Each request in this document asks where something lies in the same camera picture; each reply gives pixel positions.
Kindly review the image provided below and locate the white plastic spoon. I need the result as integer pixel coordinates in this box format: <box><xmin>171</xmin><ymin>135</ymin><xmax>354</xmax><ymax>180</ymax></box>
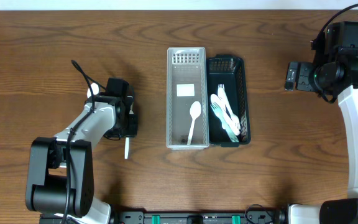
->
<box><xmin>124</xmin><ymin>103</ymin><xmax>134</xmax><ymax>159</ymax></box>
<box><xmin>86</xmin><ymin>83</ymin><xmax>100</xmax><ymax>98</ymax></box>
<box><xmin>210</xmin><ymin>94</ymin><xmax>240</xmax><ymax>136</ymax></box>
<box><xmin>187</xmin><ymin>101</ymin><xmax>202</xmax><ymax>145</ymax></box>

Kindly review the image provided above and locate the white plastic fork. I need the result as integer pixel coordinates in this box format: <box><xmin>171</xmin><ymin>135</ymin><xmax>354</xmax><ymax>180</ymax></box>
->
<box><xmin>218</xmin><ymin>88</ymin><xmax>241</xmax><ymax>131</ymax></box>
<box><xmin>218</xmin><ymin>84</ymin><xmax>229</xmax><ymax>108</ymax></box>

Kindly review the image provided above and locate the pale green plastic fork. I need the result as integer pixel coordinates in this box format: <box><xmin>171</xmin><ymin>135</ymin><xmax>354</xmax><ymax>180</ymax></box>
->
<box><xmin>211</xmin><ymin>103</ymin><xmax>239</xmax><ymax>142</ymax></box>

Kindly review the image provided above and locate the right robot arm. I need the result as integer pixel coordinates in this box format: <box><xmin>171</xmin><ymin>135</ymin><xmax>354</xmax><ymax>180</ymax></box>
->
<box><xmin>284</xmin><ymin>21</ymin><xmax>358</xmax><ymax>223</ymax></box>

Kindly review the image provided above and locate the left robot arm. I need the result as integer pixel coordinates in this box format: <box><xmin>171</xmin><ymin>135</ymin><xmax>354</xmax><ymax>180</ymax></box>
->
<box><xmin>25</xmin><ymin>78</ymin><xmax>138</xmax><ymax>223</ymax></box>

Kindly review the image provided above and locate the black plastic mesh basket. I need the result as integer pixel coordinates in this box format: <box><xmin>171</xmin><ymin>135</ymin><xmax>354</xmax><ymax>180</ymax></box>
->
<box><xmin>206</xmin><ymin>55</ymin><xmax>251</xmax><ymax>147</ymax></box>

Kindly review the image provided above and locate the clear plastic mesh basket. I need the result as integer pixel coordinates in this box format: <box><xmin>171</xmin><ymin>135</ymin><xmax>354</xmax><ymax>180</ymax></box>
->
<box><xmin>166</xmin><ymin>47</ymin><xmax>209</xmax><ymax>151</ymax></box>

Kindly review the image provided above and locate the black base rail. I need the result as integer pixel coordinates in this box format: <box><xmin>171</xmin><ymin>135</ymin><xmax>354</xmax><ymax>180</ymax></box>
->
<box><xmin>39</xmin><ymin>208</ymin><xmax>290</xmax><ymax>224</ymax></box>

